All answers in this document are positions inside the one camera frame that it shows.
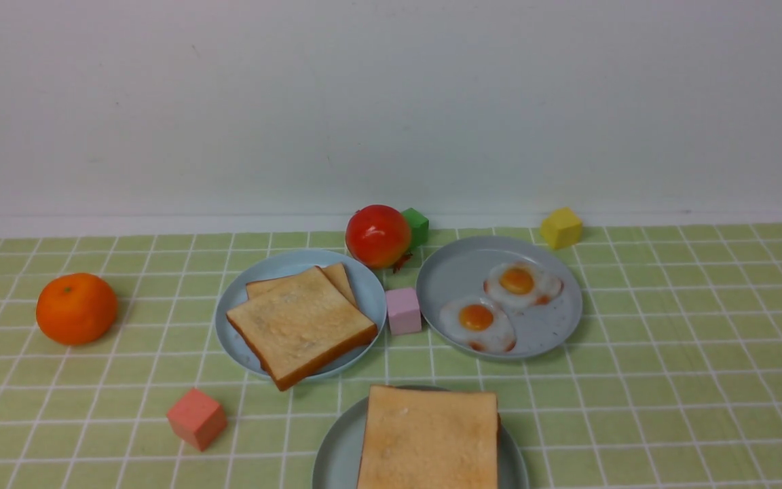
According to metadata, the toast slice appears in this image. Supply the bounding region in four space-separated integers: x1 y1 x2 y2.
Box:
356 384 501 488
246 262 359 308
226 266 379 392

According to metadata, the red tomato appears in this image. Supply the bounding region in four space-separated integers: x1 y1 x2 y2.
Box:
345 204 412 272

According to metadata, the green wooden cube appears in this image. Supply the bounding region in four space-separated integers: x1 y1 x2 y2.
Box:
401 208 430 249

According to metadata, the blue bread plate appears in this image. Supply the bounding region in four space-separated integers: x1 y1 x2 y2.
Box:
213 249 388 380

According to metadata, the pink wooden cube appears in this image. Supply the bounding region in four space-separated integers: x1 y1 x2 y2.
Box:
386 287 422 336

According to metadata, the blue egg plate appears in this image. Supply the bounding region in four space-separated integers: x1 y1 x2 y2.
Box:
416 236 583 361

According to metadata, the front fried egg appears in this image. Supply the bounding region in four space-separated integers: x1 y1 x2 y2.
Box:
440 296 517 354

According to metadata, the fried egg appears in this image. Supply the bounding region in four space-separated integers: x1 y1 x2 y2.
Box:
440 296 517 354
482 262 564 313

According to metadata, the back fried egg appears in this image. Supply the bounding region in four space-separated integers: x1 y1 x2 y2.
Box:
482 262 564 313

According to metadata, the yellow wooden cube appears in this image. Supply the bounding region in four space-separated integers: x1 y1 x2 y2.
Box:
540 207 583 250

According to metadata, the blue front plate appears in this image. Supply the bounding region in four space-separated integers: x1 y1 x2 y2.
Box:
312 386 529 488

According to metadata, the salmon red wooden cube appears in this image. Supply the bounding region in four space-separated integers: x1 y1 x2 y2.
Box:
166 388 229 452

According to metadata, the orange tangerine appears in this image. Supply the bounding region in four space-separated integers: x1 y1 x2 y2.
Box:
35 272 118 346

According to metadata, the green checkered tablecloth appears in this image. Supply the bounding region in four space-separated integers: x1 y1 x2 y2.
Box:
0 223 782 488

